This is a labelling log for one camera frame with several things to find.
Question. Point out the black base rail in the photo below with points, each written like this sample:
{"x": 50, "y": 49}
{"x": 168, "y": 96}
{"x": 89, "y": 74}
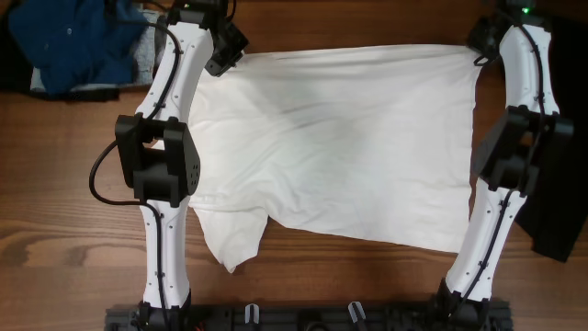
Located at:
{"x": 408, "y": 316}

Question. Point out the light grey folded garment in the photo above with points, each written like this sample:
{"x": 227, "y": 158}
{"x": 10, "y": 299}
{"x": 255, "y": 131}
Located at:
{"x": 148, "y": 52}

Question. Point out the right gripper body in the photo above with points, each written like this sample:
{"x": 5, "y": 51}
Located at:
{"x": 480, "y": 41}

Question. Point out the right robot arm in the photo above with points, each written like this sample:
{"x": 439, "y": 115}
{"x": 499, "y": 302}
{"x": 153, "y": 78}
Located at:
{"x": 522, "y": 146}

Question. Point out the white t-shirt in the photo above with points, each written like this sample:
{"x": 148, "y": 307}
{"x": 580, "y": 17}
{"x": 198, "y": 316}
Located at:
{"x": 371, "y": 143}

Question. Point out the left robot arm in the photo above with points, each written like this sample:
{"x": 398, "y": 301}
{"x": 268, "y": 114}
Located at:
{"x": 159, "y": 159}

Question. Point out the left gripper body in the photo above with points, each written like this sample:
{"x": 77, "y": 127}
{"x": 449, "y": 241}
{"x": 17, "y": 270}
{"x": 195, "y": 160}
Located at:
{"x": 227, "y": 53}

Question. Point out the blue button shirt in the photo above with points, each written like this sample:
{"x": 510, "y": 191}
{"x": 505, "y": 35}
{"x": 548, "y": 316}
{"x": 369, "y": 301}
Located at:
{"x": 77, "y": 42}

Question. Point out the black garment at right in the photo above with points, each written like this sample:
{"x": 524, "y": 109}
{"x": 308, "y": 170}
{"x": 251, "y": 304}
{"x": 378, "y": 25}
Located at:
{"x": 556, "y": 213}

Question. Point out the black garment under pile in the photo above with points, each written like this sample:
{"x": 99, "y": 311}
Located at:
{"x": 16, "y": 71}

